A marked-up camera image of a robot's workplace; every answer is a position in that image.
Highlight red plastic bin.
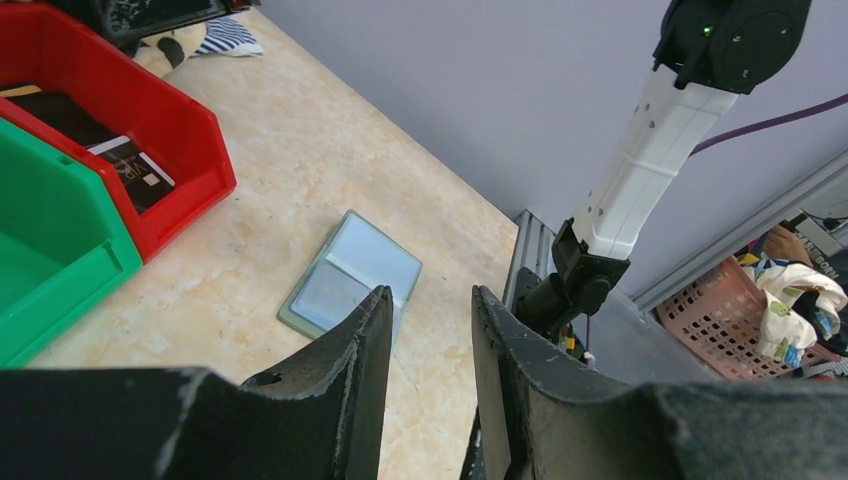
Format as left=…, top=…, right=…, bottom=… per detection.
left=1, top=1, right=236, bottom=262

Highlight green plastic bin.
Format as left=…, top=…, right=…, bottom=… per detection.
left=1, top=121, right=142, bottom=368

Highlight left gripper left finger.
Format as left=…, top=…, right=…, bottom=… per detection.
left=1, top=286, right=393, bottom=479

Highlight black floral blanket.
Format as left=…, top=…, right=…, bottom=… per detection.
left=133, top=23, right=207, bottom=78

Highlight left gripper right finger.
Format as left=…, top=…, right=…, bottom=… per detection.
left=471, top=286, right=847, bottom=479

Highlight pink plastic basket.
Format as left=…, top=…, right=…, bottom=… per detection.
left=655, top=257, right=843, bottom=379

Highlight sage green card holder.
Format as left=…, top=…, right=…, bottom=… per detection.
left=277, top=209, right=423, bottom=340

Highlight dark credit card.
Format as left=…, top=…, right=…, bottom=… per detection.
left=87, top=136, right=176, bottom=215
left=7, top=92, right=117, bottom=147

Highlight colourful cloth in basket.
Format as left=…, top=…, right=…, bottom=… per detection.
left=742, top=258, right=847, bottom=368

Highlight blue striped cloth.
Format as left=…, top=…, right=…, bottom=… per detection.
left=192, top=16, right=264, bottom=57

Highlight cards in red bin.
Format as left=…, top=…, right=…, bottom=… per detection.
left=0, top=84, right=42, bottom=98

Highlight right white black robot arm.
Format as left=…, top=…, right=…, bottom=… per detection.
left=514, top=1, right=811, bottom=339

